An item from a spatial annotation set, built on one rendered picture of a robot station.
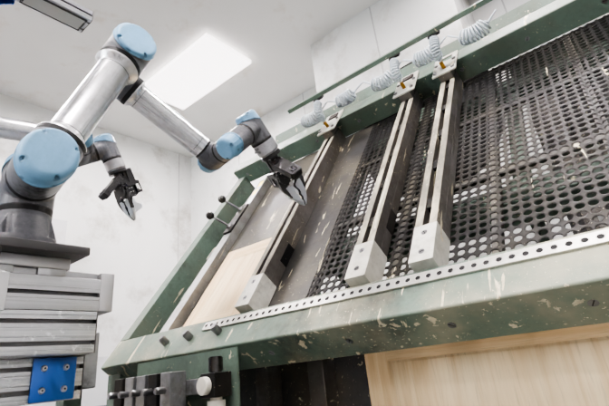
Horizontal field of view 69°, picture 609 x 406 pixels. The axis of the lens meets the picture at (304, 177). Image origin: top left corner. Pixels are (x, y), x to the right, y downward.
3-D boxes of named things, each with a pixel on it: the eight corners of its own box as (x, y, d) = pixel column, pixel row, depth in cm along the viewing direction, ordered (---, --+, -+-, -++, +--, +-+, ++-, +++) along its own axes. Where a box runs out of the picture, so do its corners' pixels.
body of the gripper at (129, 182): (144, 192, 179) (132, 165, 179) (125, 198, 172) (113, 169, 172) (134, 198, 183) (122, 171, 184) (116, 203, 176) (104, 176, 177)
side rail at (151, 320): (139, 358, 176) (120, 341, 172) (249, 193, 260) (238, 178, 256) (148, 356, 173) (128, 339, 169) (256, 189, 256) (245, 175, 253)
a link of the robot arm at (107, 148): (89, 141, 178) (111, 136, 183) (100, 167, 178) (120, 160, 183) (91, 136, 172) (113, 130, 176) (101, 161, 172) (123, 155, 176)
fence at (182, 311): (165, 341, 160) (158, 333, 159) (264, 187, 232) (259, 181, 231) (173, 339, 157) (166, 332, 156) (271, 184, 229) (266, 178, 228)
